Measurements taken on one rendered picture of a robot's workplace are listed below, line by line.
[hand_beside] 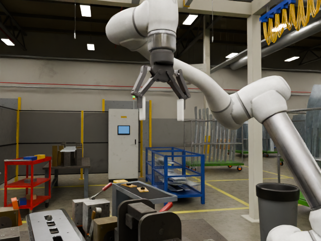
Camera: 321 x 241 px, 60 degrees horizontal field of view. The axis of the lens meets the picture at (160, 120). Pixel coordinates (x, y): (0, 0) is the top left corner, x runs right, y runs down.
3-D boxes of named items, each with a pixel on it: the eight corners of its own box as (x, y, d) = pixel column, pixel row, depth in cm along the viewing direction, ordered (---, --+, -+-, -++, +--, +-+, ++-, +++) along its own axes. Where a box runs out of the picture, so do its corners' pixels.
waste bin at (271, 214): (248, 239, 361) (248, 183, 364) (283, 236, 371) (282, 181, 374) (272, 257, 312) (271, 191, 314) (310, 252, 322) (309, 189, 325)
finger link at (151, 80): (164, 71, 86) (161, 68, 85) (142, 97, 82) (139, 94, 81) (158, 74, 89) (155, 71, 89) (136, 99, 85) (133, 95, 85)
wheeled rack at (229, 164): (190, 172, 928) (190, 119, 934) (183, 168, 1027) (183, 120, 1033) (243, 171, 961) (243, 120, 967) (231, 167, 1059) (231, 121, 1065)
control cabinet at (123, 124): (108, 183, 743) (109, 92, 752) (108, 180, 796) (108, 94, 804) (138, 182, 760) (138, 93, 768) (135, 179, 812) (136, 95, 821)
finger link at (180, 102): (176, 99, 92) (178, 99, 92) (176, 121, 91) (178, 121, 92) (181, 98, 89) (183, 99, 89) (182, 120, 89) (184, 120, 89)
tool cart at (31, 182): (26, 206, 516) (26, 154, 519) (50, 206, 516) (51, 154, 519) (0, 221, 435) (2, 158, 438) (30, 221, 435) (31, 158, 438)
